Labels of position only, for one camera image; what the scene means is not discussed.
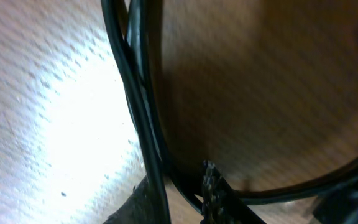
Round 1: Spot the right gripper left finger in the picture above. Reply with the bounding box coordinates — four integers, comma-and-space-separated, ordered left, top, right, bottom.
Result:
103, 177, 154, 224

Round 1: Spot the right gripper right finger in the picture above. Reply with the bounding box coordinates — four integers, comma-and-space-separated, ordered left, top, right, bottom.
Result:
201, 161, 265, 224

